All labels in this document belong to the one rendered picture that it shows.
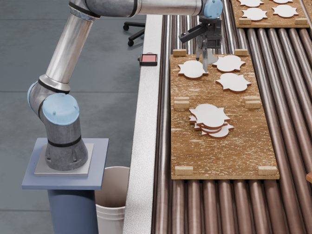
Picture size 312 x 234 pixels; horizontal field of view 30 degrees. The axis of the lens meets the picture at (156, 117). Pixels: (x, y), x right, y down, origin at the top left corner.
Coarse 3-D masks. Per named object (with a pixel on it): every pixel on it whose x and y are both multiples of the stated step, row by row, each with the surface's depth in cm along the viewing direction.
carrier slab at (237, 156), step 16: (176, 112) 219; (224, 112) 218; (240, 112) 218; (256, 112) 218; (176, 128) 210; (192, 128) 210; (240, 128) 210; (256, 128) 210; (176, 144) 202; (192, 144) 202; (208, 144) 202; (224, 144) 202; (240, 144) 202; (256, 144) 202; (176, 160) 195; (192, 160) 195; (208, 160) 195; (224, 160) 195; (240, 160) 195; (256, 160) 194; (272, 160) 194; (176, 176) 189; (192, 176) 189; (208, 176) 188; (224, 176) 188; (240, 176) 188; (256, 176) 188; (272, 176) 188
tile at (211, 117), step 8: (208, 104) 214; (192, 112) 210; (200, 112) 210; (208, 112) 210; (216, 112) 210; (200, 120) 206; (208, 120) 206; (216, 120) 206; (224, 120) 207; (208, 128) 204; (216, 128) 203
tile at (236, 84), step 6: (222, 78) 237; (228, 78) 236; (234, 78) 236; (240, 78) 236; (222, 84) 233; (228, 84) 233; (234, 84) 232; (240, 84) 232; (246, 84) 232; (228, 90) 231; (234, 90) 229; (240, 90) 229; (246, 90) 231
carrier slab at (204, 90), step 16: (176, 64) 249; (176, 80) 238; (192, 80) 238; (208, 80) 238; (176, 96) 228; (192, 96) 228; (208, 96) 228; (224, 96) 228; (240, 96) 227; (256, 96) 227
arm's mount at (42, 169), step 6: (90, 144) 213; (42, 150) 210; (90, 150) 210; (42, 156) 207; (90, 156) 206; (42, 162) 204; (90, 162) 204; (36, 168) 201; (42, 168) 201; (48, 168) 201; (78, 168) 201; (84, 168) 200; (36, 174) 199; (42, 174) 199; (48, 174) 199; (54, 174) 199; (60, 174) 199; (66, 174) 199; (72, 174) 198; (78, 174) 198; (84, 174) 198
